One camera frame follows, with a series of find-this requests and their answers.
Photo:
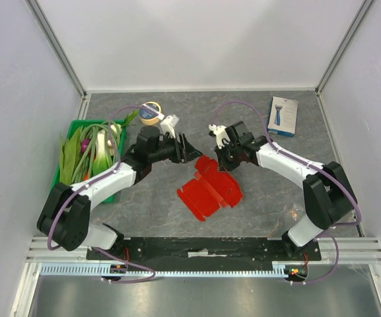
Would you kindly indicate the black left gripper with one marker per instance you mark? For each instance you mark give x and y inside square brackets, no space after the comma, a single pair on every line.
[184,151]

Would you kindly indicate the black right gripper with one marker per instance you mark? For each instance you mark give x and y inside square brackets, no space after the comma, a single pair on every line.
[225,158]

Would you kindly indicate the red paper box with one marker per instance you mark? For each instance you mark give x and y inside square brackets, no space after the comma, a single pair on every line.
[209,190]

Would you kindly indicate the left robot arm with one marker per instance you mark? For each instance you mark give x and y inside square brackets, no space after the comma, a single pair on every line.
[65,217]

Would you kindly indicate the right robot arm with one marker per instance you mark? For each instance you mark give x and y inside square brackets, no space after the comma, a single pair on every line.
[327,193]

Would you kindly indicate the razor package box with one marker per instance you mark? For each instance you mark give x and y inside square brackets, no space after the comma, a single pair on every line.
[282,116]

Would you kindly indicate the masking tape roll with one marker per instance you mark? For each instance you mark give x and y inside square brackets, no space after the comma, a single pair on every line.
[150,113]

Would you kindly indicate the bok choy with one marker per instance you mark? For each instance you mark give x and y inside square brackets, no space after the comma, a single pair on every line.
[103,157]

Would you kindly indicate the purple onion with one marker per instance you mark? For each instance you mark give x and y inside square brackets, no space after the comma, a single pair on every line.
[84,145]

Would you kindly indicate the green long beans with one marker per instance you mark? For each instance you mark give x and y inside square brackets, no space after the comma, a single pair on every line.
[88,155]

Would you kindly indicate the green plastic tray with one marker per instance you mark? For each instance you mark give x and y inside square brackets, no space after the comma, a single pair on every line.
[78,165]

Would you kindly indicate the green leafy vegetables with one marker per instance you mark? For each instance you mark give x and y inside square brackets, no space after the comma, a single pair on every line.
[70,151]

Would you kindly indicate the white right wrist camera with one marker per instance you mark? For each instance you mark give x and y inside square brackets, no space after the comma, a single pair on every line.
[220,135]

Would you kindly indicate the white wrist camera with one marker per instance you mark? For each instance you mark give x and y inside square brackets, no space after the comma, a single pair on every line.
[220,135]
[168,125]

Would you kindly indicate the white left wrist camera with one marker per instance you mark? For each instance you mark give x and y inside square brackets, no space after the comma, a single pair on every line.
[168,125]

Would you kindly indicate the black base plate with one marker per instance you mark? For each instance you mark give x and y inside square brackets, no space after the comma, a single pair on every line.
[211,254]

